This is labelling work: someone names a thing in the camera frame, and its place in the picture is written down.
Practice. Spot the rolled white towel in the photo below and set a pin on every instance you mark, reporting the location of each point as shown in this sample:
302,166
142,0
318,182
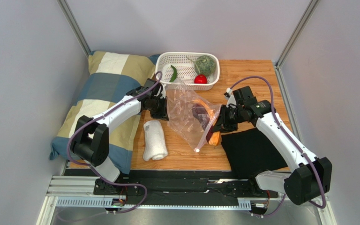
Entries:
155,147

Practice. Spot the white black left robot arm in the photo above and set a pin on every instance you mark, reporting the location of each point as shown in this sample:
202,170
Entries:
90,140

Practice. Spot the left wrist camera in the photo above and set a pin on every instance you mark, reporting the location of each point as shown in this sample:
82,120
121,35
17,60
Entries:
151,89

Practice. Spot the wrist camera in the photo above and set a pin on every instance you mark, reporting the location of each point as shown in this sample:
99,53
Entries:
151,89
243,97

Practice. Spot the green fake leafy vegetable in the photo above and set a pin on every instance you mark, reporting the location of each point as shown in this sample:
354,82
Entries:
204,65

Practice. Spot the green fake chili pepper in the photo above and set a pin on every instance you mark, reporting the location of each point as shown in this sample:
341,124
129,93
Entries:
174,74

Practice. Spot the black cloth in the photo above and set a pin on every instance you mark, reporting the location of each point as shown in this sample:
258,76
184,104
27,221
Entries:
250,152

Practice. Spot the aluminium frame rail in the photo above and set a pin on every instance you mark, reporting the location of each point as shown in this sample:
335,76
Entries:
70,201

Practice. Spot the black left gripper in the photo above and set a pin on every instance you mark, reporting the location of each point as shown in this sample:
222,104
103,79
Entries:
162,114

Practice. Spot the plaid blue beige pillow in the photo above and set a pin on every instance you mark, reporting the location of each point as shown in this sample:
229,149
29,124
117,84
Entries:
112,75

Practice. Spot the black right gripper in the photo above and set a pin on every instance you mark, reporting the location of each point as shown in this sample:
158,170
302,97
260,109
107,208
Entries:
223,119

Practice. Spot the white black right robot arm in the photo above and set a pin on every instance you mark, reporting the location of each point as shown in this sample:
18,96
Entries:
309,177

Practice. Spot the clear zip top bag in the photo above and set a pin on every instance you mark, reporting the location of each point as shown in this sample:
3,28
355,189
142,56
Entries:
179,108

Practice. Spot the red fake tomato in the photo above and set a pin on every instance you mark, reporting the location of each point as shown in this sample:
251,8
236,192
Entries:
200,79

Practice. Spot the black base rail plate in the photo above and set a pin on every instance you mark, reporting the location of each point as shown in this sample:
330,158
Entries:
178,187

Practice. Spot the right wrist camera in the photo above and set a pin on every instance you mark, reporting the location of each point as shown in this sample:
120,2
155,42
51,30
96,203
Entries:
243,97

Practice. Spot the white perforated plastic basket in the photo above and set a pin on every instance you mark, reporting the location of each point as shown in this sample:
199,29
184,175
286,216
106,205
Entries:
185,68

